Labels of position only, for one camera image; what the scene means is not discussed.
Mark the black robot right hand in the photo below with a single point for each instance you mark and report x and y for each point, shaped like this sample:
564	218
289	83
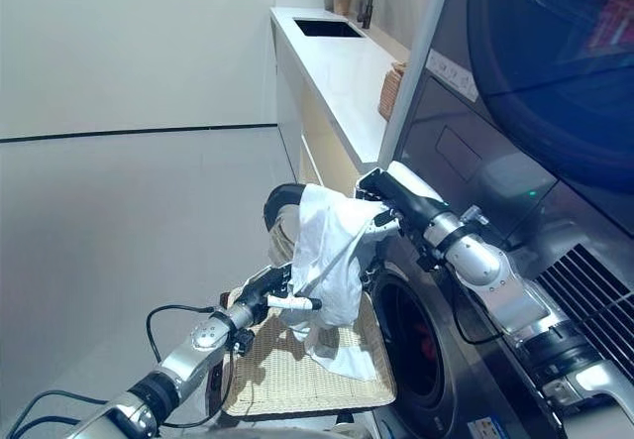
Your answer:
406	191

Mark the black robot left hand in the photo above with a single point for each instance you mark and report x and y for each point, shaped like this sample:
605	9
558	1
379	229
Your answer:
255	295

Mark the white garment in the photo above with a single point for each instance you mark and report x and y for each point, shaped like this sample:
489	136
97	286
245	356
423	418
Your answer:
327	241

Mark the orange-red garment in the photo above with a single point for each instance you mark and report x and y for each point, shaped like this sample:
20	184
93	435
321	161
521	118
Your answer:
426	342

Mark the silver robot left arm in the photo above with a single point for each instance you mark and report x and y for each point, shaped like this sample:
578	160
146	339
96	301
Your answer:
188	355

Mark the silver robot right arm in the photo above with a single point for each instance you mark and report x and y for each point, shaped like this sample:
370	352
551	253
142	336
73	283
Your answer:
495	270

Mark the round glass washing machine door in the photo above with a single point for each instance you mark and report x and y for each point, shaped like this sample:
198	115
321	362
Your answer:
280	198

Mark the cream wicker laundry basket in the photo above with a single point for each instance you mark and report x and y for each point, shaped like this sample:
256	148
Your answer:
297	379

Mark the brown woven storage basket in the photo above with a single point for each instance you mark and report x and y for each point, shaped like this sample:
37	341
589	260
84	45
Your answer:
391	92

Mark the dark grey stacked dryer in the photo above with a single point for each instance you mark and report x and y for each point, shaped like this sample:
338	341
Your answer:
520	112

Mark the grey robot torso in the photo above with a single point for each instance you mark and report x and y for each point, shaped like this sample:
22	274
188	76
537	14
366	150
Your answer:
282	434

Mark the white cabinet side panel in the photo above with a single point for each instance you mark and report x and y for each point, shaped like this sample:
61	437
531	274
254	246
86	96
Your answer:
421	37

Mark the black inset sink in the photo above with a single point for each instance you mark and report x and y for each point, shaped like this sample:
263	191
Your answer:
327	28

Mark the blue energy label sticker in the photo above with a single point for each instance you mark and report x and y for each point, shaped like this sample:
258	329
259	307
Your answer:
488	430

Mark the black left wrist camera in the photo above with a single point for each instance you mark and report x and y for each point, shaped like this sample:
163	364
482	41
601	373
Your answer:
243	341

